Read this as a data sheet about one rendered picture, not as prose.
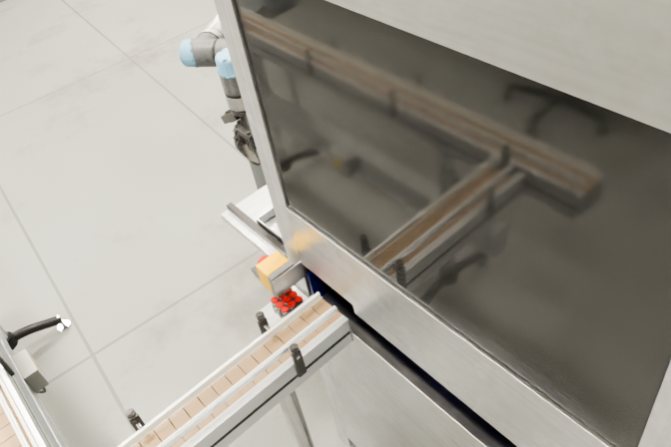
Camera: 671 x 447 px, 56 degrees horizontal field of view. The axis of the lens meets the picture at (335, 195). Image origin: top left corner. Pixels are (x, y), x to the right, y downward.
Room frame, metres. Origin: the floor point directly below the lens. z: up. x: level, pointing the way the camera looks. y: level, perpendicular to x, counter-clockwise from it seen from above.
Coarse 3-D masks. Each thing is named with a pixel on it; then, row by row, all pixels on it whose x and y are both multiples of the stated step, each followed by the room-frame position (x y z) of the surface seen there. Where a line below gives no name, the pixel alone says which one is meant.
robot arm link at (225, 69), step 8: (216, 56) 1.44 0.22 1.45; (224, 56) 1.42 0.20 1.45; (216, 64) 1.42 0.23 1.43; (224, 64) 1.40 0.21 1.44; (232, 64) 1.40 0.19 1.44; (224, 72) 1.40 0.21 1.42; (232, 72) 1.40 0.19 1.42; (224, 80) 1.41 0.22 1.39; (232, 80) 1.40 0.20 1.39; (224, 88) 1.42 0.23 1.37; (232, 88) 1.40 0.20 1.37; (232, 96) 1.40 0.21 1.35; (240, 96) 1.40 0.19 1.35
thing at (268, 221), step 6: (270, 210) 1.43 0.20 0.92; (264, 216) 1.42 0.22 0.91; (270, 216) 1.43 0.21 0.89; (258, 222) 1.40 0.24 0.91; (264, 222) 1.41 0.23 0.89; (270, 222) 1.41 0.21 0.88; (276, 222) 1.41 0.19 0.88; (270, 228) 1.35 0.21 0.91; (276, 228) 1.38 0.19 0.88; (276, 234) 1.32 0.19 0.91; (282, 240) 1.30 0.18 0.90
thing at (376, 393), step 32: (352, 320) 1.00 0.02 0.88; (352, 352) 0.97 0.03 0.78; (384, 352) 0.88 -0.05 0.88; (352, 384) 1.00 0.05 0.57; (384, 384) 0.87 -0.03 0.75; (416, 384) 0.78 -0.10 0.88; (352, 416) 1.04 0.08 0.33; (384, 416) 0.90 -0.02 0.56; (416, 416) 0.78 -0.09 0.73; (448, 416) 0.70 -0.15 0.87
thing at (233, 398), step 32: (288, 320) 0.97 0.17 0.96; (320, 320) 0.95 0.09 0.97; (256, 352) 0.92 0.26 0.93; (288, 352) 0.90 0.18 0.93; (320, 352) 0.91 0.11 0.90; (224, 384) 0.85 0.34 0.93; (256, 384) 0.83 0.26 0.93; (288, 384) 0.85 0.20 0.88; (128, 416) 0.77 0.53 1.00; (160, 416) 0.77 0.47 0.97; (192, 416) 0.78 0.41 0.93; (224, 416) 0.76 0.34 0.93; (256, 416) 0.79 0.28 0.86
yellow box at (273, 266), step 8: (272, 256) 1.13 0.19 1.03; (280, 256) 1.12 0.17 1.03; (264, 264) 1.10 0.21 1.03; (272, 264) 1.10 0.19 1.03; (280, 264) 1.09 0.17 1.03; (288, 264) 1.09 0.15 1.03; (264, 272) 1.08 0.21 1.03; (272, 272) 1.07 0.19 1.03; (280, 272) 1.07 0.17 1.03; (264, 280) 1.09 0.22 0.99; (272, 280) 1.05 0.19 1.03; (272, 288) 1.06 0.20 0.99
